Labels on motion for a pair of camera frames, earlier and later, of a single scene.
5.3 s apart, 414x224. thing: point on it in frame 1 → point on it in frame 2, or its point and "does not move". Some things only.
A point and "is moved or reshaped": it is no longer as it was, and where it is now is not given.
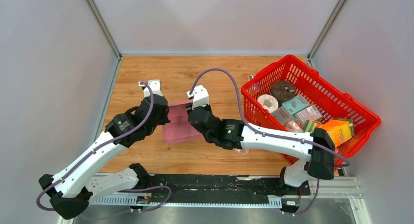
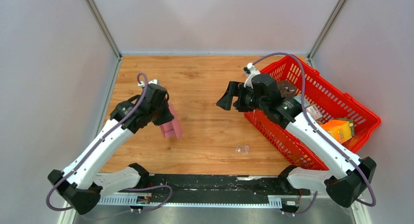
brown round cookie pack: [282, 90] does not move
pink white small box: [311, 113] does not move
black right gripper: [189, 106] → [234, 89]
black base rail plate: [224, 186] does not move
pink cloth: [179, 129] is moved or reshaped
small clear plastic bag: [242, 151] does not move
